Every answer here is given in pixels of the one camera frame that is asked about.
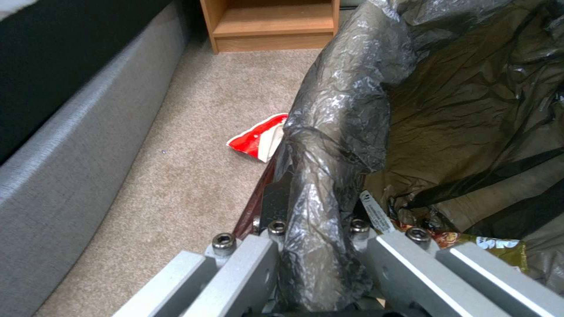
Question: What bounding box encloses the red and white snack wrapper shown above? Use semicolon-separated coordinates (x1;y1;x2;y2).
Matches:
226;112;290;163

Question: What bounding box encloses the yellow-green snack packet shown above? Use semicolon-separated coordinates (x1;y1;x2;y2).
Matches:
434;231;529;273

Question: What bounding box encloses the grey upholstered bed frame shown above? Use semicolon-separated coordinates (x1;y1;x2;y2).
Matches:
0;1;191;317

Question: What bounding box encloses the black mattress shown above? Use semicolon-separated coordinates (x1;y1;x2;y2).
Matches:
0;0;174;166

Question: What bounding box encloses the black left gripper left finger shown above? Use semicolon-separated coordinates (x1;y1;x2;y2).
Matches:
112;168;295;317

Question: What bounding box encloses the dark red trash bin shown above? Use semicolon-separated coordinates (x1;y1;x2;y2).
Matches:
232;155;283;240

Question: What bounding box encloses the wooden bedside cabinet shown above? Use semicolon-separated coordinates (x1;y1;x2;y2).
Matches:
198;0;341;55

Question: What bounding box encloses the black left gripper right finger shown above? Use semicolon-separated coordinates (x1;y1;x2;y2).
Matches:
350;189;564;317

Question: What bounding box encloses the grey translucent bin bag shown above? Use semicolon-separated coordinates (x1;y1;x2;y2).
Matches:
275;0;564;313

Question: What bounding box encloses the red-brown crumpled wrapper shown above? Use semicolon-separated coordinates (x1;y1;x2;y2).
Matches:
387;210;446;237

